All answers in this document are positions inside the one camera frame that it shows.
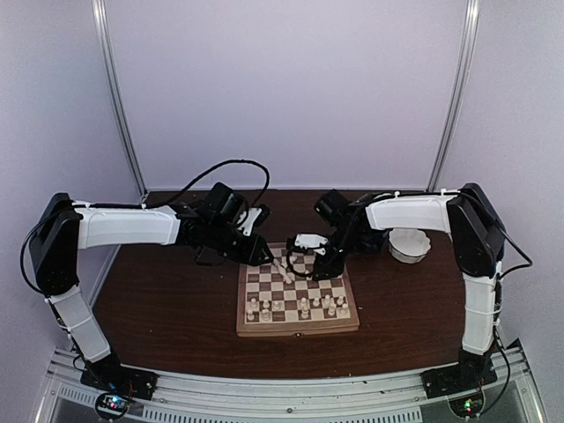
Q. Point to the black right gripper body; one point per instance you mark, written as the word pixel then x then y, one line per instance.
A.
pixel 337 265

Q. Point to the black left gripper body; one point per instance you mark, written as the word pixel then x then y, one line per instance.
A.
pixel 241 253

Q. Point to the white bishop piece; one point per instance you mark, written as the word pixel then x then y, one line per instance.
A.
pixel 304 308

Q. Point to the wooden chess board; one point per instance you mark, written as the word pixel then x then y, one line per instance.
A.
pixel 265 283

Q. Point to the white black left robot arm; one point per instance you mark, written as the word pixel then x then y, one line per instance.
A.
pixel 223 221

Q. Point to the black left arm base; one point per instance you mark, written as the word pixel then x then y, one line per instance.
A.
pixel 111 375

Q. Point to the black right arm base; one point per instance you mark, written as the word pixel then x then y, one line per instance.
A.
pixel 469 373

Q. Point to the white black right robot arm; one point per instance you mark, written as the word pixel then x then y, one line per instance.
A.
pixel 465 215

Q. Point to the lying white king piece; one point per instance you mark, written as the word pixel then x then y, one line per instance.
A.
pixel 283 271

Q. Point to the white scalloped bowl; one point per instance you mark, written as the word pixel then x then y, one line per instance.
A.
pixel 409 245

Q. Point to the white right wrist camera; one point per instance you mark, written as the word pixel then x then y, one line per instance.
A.
pixel 303 242

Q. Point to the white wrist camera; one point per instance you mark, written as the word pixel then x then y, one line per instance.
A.
pixel 252 218
pixel 303 242

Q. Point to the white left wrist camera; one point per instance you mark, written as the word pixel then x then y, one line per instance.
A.
pixel 252 218

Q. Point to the left aluminium corner post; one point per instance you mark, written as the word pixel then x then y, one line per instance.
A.
pixel 102 27

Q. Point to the aluminium corner post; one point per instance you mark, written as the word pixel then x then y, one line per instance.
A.
pixel 463 68
pixel 102 27

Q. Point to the right aluminium corner post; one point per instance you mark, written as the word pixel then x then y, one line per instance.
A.
pixel 463 68

